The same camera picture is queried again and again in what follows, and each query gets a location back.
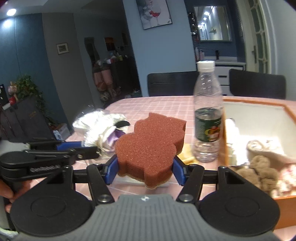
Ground clear plastic bag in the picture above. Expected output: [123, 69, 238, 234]
[72, 109, 130, 153]

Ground brown sponge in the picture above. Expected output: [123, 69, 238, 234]
[115, 113, 187, 189]

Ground brown plush toy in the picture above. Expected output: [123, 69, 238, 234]
[235, 155, 278, 193]

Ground pink white knitted item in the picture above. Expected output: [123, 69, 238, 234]
[271, 164, 296, 198]

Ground yellow cloth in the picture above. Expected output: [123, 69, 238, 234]
[177, 144, 198, 165]

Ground white paper towel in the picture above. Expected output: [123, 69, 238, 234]
[225, 118, 247, 166]

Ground cream white cloth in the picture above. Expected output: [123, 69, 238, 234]
[246, 140, 295, 164]

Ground person's left hand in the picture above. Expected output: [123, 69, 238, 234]
[1, 180, 32, 213]

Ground clear plastic water bottle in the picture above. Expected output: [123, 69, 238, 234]
[192, 61, 223, 163]

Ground green potted plant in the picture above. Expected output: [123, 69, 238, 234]
[16, 74, 56, 125]

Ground hanging bags and clothes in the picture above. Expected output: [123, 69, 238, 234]
[84, 37, 120, 103]

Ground left black chair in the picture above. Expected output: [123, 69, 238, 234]
[147, 71, 199, 96]

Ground black chair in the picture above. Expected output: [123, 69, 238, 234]
[147, 71, 199, 96]
[229, 69, 287, 99]

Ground orange cardboard box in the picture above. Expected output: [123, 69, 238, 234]
[221, 97, 295, 229]

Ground small framed picture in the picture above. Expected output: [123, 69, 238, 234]
[56, 43, 69, 55]

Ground right black chair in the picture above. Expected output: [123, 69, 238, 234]
[229, 69, 287, 99]

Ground wine glass painting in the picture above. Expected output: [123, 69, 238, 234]
[136, 0, 172, 30]

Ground white glass door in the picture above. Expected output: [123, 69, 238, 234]
[236, 0, 278, 74]

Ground wall mirror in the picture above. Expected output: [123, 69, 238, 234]
[194, 6, 232, 42]

